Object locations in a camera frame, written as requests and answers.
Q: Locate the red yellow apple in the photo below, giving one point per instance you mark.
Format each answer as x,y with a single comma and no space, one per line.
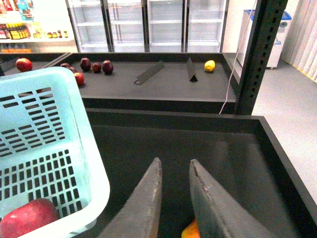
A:
79,77

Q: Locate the bright red apple by post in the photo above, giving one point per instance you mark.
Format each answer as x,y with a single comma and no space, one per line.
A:
24,65

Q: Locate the teal plastic shopping basket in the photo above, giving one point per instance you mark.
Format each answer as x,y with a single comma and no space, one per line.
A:
48,150

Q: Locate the black post right side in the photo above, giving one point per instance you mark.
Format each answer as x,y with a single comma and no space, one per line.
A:
267,17

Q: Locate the small dark red apple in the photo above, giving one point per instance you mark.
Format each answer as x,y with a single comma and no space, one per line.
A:
96,67

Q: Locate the black lower right tray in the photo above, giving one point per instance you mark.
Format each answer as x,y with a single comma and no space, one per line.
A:
240,152

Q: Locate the yellow lemon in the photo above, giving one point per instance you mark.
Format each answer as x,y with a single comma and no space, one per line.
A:
209,66

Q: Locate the white shelf with bottles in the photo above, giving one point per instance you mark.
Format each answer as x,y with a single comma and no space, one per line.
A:
36,26

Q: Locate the orange fruit under gripper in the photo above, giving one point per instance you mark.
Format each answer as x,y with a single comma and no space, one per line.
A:
191,231

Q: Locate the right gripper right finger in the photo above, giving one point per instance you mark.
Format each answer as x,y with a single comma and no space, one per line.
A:
217,213

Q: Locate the dark apple cluster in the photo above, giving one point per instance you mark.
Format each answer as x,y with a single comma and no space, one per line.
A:
66,65
72,69
85,64
107,67

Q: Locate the dark apple cluster right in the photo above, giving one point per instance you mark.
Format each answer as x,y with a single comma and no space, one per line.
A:
107,67

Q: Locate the dark apple cluster back top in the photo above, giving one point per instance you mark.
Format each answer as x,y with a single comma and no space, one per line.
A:
85,64

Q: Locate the black triangular divider right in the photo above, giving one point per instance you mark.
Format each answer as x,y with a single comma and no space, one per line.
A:
191,71

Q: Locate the black divider left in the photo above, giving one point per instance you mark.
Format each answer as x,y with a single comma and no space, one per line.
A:
151,71

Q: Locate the black upper left tray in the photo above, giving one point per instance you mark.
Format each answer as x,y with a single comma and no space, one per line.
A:
39,61

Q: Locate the glass door refrigerator bank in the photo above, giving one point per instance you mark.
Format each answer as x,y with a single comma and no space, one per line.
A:
150,26

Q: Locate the black upper right tray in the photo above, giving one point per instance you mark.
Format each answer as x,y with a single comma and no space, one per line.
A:
168,90

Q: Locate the dark apple cluster back left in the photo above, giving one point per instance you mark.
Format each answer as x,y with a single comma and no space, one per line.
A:
66,65

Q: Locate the black tray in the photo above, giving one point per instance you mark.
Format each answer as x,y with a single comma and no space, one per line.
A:
168,90
240,152
39,61

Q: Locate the dark apple cluster centre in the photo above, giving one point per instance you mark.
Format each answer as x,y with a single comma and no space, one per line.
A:
72,69

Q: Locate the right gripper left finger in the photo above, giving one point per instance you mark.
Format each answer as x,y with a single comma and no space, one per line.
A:
139,217

